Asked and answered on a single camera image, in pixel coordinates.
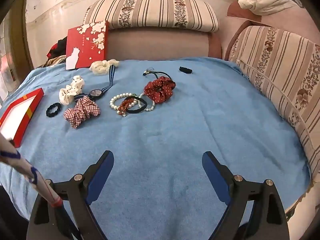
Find red polka dot scrunchie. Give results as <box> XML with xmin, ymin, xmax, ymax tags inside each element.
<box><xmin>144</xmin><ymin>77</ymin><xmax>176</xmax><ymax>104</ymax></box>

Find pale green bead bracelet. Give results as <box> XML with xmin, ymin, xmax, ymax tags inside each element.
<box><xmin>136</xmin><ymin>92</ymin><xmax>156</xmax><ymax>112</ymax></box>

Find white polka dot scrunchie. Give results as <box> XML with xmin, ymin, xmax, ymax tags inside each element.
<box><xmin>59</xmin><ymin>75</ymin><xmax>84</xmax><ymax>105</ymax></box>

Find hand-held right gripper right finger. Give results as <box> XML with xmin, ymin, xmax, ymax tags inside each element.
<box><xmin>202</xmin><ymin>151</ymin><xmax>290</xmax><ymax>240</ymax></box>

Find black scrunchie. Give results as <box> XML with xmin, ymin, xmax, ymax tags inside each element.
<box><xmin>46</xmin><ymin>103</ymin><xmax>62</xmax><ymax>118</ymax></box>

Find white cloth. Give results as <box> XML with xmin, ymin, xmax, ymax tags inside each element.
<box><xmin>237</xmin><ymin>0</ymin><xmax>285</xmax><ymax>17</ymax></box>

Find striped floral back cushion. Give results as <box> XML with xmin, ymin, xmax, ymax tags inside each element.
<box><xmin>84</xmin><ymin>0</ymin><xmax>220</xmax><ymax>33</ymax></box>

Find blue blanket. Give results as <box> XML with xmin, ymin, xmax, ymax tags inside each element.
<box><xmin>0</xmin><ymin>57</ymin><xmax>312</xmax><ymax>240</ymax></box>

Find red plaid scrunchie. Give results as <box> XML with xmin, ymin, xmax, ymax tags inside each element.
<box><xmin>63</xmin><ymin>96</ymin><xmax>101</xmax><ymax>130</ymax></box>

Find white pearl bracelet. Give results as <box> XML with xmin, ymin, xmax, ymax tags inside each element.
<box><xmin>109</xmin><ymin>93</ymin><xmax>134</xmax><ymax>111</ymax></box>

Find pile of black red clothes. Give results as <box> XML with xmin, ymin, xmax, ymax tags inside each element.
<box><xmin>41</xmin><ymin>37</ymin><xmax>68</xmax><ymax>68</ymax></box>

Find wristwatch with striped strap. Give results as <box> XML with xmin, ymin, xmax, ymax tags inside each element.
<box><xmin>74</xmin><ymin>64</ymin><xmax>117</xmax><ymax>103</ymax></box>

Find white stick with blue markings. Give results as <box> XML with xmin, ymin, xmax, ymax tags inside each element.
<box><xmin>0</xmin><ymin>130</ymin><xmax>63</xmax><ymax>208</ymax></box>

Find pink sofa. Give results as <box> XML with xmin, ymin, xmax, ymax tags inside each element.
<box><xmin>105</xmin><ymin>0</ymin><xmax>320</xmax><ymax>62</ymax></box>

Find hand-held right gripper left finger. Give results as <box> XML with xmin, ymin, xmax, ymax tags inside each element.
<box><xmin>26</xmin><ymin>151</ymin><xmax>115</xmax><ymax>240</ymax></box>

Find cream scrunchie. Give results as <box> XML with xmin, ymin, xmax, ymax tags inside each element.
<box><xmin>89</xmin><ymin>59</ymin><xmax>120</xmax><ymax>76</ymax></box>

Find red box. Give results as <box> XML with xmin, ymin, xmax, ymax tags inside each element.
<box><xmin>0</xmin><ymin>87</ymin><xmax>45</xmax><ymax>148</ymax></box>

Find dark hair tie with charm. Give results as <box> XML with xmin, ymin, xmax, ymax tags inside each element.
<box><xmin>142</xmin><ymin>69</ymin><xmax>175</xmax><ymax>83</ymax></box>

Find striped floral side cushion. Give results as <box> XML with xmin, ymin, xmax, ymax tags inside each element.
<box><xmin>229</xmin><ymin>25</ymin><xmax>320</xmax><ymax>180</ymax></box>

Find black hair tie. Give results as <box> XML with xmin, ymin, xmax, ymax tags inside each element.
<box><xmin>124</xmin><ymin>95</ymin><xmax>148</xmax><ymax>114</ymax></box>

